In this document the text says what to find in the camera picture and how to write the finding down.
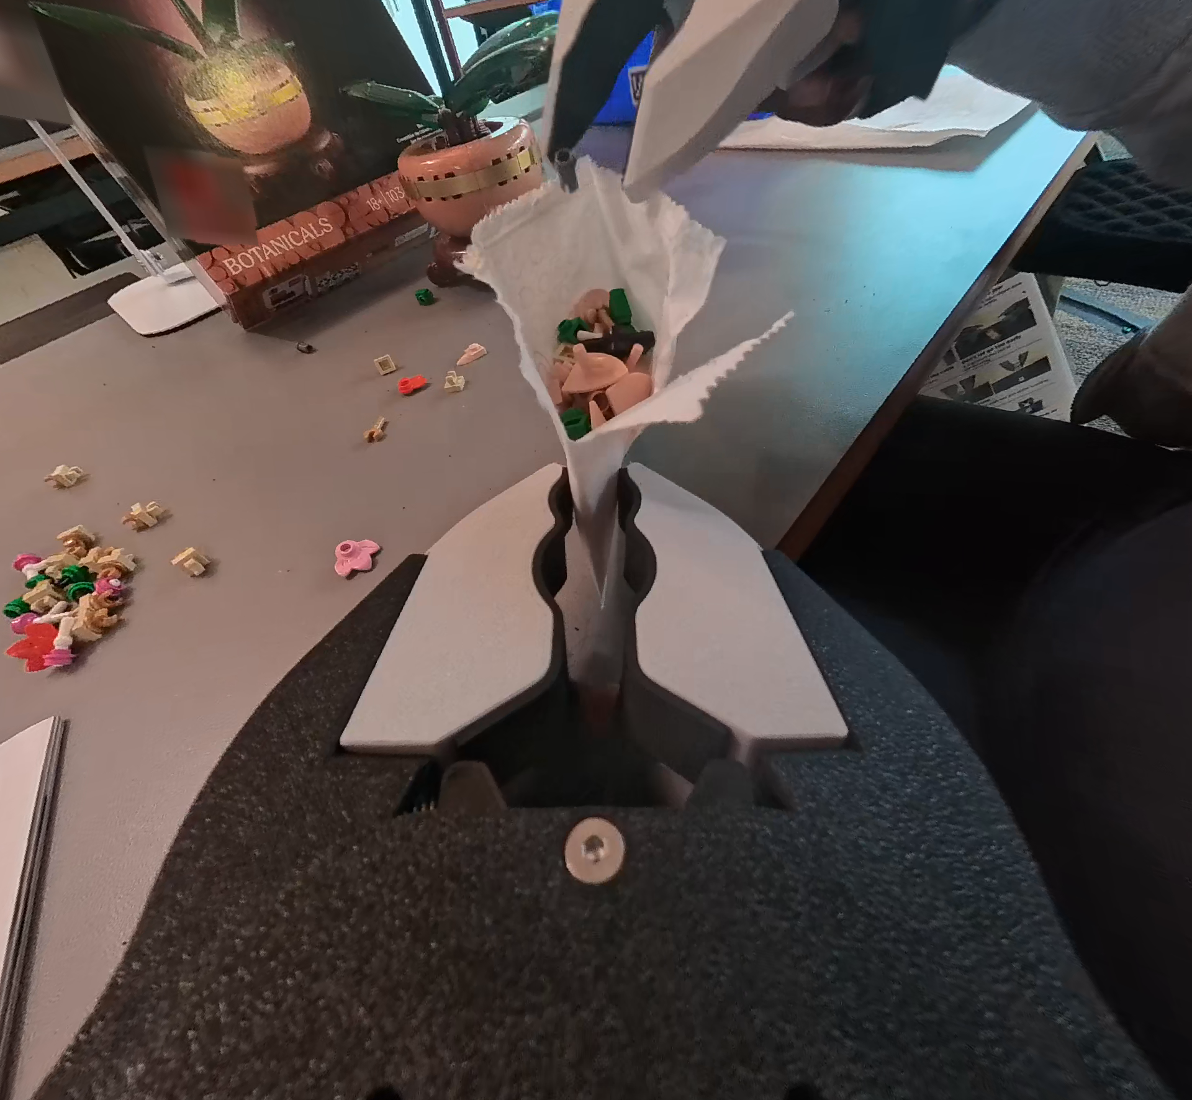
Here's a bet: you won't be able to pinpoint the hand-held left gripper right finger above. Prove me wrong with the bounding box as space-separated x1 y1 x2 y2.
617 462 852 764

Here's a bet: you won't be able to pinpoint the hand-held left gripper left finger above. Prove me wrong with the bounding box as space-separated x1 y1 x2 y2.
339 462 571 761

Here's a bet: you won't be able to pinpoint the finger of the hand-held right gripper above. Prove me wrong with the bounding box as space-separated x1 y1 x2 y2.
546 0 757 181
621 0 846 200

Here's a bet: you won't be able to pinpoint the toy brick orchid pot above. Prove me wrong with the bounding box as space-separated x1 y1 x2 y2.
341 0 562 286

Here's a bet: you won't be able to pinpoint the white paper bag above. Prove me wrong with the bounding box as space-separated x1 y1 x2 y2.
456 157 794 733

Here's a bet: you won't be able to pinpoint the heap of pink petals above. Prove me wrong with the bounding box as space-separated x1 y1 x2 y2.
545 285 657 442

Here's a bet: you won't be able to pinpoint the grey desk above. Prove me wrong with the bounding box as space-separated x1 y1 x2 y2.
0 66 1096 1100

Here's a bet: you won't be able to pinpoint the blue plastic bin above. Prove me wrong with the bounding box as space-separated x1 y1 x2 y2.
595 38 674 128

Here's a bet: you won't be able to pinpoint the crumpled white paper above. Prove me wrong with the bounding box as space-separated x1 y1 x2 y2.
717 66 1036 153

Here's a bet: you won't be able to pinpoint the person's dark trousers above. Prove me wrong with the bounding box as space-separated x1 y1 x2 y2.
800 396 1192 1082

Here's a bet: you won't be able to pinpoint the cluster of tan pink pieces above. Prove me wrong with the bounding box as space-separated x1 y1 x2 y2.
372 341 490 394

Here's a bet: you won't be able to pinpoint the black mesh office chair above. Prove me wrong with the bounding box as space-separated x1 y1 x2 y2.
1013 157 1192 292

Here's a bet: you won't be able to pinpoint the dark toy brick set box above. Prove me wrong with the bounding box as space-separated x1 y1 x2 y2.
0 0 439 330

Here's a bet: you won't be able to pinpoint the white pictogram label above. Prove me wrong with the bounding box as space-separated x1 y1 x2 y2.
917 270 1078 422

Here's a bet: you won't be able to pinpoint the pile of mixed small bricks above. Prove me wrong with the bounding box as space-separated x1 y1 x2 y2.
2 522 140 675

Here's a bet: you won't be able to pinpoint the orchid picture instruction booklet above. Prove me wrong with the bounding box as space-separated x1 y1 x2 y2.
0 714 68 1003

